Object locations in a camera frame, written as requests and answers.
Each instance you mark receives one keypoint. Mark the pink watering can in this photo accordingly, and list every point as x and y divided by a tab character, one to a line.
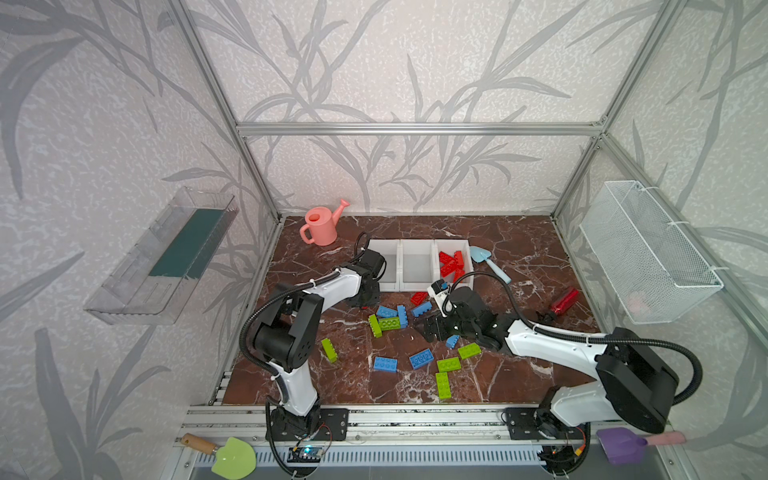
320	225

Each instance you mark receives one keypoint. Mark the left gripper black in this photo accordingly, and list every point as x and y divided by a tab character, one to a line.
366	294

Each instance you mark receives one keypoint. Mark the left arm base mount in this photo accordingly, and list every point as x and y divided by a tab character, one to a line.
326	423

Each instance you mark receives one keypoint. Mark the blue lego upright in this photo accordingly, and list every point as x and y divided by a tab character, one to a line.
402	315

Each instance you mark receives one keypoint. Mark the red tool right side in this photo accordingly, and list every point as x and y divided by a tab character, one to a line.
564	302

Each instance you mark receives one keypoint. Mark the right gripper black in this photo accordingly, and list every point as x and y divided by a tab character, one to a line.
444	324

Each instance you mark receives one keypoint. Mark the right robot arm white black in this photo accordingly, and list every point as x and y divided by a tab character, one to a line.
633	379

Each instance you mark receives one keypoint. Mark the purple scoop pink handle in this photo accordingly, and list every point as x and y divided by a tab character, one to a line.
623	446

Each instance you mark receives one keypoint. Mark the green spatula wooden handle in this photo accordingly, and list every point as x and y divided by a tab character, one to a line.
235	459

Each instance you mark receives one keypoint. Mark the green lego upright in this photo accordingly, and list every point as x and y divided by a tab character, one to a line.
375	326
443	386

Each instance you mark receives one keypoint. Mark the green lego right tilted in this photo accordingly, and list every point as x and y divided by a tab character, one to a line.
468	351

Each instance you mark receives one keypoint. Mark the green lego flat centre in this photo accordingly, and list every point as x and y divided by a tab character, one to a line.
389	324

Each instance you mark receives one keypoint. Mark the green lego far left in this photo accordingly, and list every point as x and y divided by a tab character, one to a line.
329	350

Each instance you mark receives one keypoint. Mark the white wire mesh basket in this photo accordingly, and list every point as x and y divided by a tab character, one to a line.
656	272

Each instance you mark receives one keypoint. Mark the clear plastic wall shelf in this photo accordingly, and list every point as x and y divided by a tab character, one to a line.
154	281

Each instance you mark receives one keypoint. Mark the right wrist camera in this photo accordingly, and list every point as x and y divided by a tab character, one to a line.
438	292

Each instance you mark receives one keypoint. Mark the blue lego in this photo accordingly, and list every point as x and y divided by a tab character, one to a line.
421	359
422	309
402	315
385	312
452	341
384	364

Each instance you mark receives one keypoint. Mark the red lego pair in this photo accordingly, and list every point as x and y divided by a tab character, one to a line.
459	259

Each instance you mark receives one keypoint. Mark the circuit board with led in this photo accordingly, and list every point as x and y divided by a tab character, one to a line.
310	454

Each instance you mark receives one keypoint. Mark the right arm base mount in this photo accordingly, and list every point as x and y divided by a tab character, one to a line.
523	424

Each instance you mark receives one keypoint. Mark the white three-compartment bin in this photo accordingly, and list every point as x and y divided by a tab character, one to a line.
413	264

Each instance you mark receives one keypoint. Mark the green lego bottom upright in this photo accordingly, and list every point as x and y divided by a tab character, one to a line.
443	386

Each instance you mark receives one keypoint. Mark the light blue toy shovel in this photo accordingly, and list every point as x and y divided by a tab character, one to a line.
480	255

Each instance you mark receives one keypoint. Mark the green lego lower middle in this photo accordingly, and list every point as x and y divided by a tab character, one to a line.
449	365

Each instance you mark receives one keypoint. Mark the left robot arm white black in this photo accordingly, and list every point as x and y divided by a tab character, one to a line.
280	335

